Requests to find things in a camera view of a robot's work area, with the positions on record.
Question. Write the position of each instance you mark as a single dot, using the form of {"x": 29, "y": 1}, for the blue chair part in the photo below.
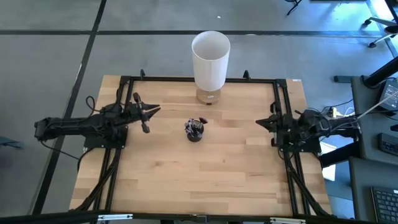
{"x": 11, "y": 143}

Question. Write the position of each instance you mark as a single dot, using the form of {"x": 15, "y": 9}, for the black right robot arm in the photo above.
{"x": 339, "y": 127}

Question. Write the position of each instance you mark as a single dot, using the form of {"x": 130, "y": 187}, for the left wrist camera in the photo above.
{"x": 130, "y": 109}

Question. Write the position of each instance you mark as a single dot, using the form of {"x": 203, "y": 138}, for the silver metal bracket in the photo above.
{"x": 287, "y": 221}
{"x": 115, "y": 217}

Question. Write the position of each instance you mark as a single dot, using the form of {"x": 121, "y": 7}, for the black mesh pen cup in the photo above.
{"x": 195, "y": 139}

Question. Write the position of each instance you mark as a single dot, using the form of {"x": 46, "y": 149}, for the short thick black makeup brush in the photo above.
{"x": 195, "y": 124}

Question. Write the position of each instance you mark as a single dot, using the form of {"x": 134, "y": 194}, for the black desk beam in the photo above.
{"x": 339, "y": 155}

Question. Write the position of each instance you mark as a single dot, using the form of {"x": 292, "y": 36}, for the grey side desk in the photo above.
{"x": 367, "y": 146}
{"x": 360, "y": 193}

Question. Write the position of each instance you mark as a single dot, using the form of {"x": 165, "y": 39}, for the black desk device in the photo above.
{"x": 388, "y": 144}

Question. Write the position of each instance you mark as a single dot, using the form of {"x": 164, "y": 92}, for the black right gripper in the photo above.
{"x": 281, "y": 124}

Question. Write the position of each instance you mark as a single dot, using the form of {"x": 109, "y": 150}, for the black tripod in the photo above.
{"x": 293, "y": 6}

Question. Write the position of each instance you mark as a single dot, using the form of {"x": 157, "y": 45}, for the office chair base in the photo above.
{"x": 384, "y": 31}

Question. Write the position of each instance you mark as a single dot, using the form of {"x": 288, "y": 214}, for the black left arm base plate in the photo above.
{"x": 99, "y": 144}

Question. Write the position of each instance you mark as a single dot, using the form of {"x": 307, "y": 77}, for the white shade table lamp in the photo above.
{"x": 210, "y": 71}

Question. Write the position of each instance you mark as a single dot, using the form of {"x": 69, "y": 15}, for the black stand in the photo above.
{"x": 381, "y": 74}

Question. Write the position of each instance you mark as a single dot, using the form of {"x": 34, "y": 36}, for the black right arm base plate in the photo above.
{"x": 311, "y": 148}

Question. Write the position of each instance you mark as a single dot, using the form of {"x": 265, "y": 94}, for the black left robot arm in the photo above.
{"x": 71, "y": 124}

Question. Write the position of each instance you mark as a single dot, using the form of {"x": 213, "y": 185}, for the grey tablet device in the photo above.
{"x": 390, "y": 96}

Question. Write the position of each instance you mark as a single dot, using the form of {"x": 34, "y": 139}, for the yellow power strip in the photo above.
{"x": 333, "y": 112}

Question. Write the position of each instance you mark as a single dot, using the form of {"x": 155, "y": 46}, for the black camera rig bar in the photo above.
{"x": 46, "y": 217}

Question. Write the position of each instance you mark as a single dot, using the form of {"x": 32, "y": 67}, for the black makeup brush fluffy head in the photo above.
{"x": 187, "y": 126}

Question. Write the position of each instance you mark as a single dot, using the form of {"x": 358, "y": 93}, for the white paper sheet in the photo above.
{"x": 329, "y": 171}

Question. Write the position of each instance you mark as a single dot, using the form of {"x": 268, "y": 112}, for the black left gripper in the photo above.
{"x": 142, "y": 118}

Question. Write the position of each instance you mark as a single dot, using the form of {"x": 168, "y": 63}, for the black keyboard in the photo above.
{"x": 387, "y": 205}

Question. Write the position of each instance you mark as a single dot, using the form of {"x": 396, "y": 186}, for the black metal table frame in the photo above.
{"x": 155, "y": 78}

